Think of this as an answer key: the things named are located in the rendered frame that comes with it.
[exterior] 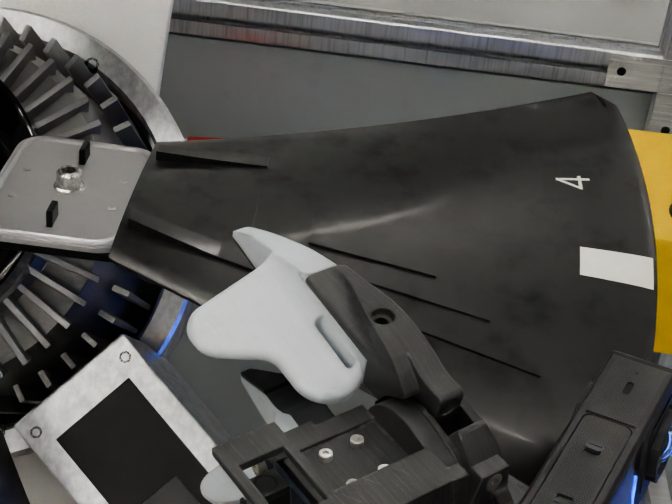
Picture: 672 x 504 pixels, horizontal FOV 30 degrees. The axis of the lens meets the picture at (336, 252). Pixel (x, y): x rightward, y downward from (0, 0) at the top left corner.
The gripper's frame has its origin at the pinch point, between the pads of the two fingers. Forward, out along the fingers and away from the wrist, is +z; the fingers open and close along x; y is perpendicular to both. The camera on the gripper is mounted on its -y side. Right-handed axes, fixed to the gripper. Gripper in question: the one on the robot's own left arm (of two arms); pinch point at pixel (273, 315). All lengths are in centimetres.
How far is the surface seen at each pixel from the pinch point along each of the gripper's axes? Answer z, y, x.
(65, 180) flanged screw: 11.0, 4.1, -1.9
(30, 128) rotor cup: 17.8, 3.1, -0.9
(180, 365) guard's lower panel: 72, -27, 67
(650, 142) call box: 19.5, -42.5, 15.0
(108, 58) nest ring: 29.6, -5.8, 2.7
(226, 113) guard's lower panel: 69, -34, 33
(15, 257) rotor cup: 14.4, 5.9, 3.6
